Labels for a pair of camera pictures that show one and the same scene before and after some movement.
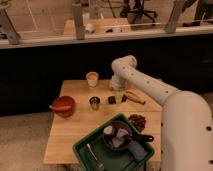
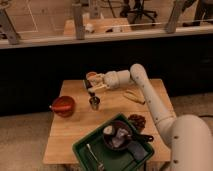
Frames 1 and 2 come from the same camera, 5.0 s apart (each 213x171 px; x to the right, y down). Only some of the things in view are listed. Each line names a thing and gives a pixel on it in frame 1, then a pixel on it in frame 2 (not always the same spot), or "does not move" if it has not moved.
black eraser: x=112 y=99 -> x=89 y=86
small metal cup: x=94 y=102 does not move
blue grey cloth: x=137 y=150 does not move
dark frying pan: x=119 y=135 does not move
